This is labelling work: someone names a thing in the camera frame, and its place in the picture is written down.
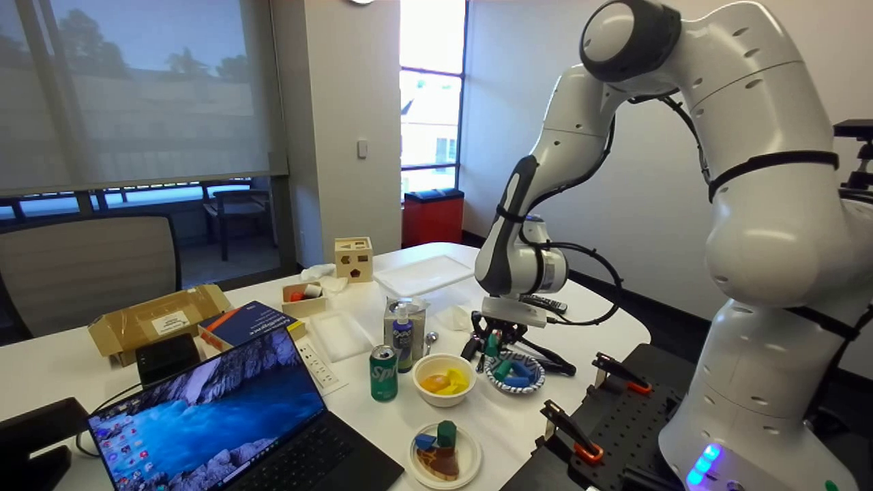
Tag green cylinder block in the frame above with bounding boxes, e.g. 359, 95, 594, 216
482, 329, 501, 359

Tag black perforated mounting board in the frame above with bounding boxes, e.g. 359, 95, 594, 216
501, 343, 693, 491

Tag black orange clamp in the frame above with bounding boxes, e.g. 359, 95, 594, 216
539, 400, 605, 464
591, 351, 655, 395

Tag red cabinet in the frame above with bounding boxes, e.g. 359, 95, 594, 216
404, 189, 464, 246

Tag white bowl yellow blocks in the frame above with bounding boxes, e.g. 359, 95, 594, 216
411, 351, 475, 410

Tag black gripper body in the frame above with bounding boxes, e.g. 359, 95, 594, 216
472, 295, 568, 343

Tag white plastic box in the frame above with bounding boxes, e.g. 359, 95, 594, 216
377, 257, 472, 298

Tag white plate with toys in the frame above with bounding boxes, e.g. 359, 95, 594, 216
407, 419, 482, 491

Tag black handled tool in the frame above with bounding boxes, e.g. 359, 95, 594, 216
522, 337, 575, 377

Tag blue white patterned bowl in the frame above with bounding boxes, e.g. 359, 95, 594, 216
485, 351, 546, 395

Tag green soda can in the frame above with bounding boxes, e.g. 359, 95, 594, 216
369, 343, 397, 400

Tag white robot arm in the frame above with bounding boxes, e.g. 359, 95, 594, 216
475, 0, 873, 491

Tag black laptop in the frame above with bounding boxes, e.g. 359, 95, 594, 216
86, 329, 400, 491

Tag cardboard box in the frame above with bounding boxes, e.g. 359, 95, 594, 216
86, 284, 231, 365

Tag grey office chair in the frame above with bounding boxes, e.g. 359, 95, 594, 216
0, 216, 181, 337

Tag blue cylinder block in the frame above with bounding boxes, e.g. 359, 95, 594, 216
501, 362, 535, 384

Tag wooden shape sorter box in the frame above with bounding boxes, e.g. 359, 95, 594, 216
332, 235, 373, 280

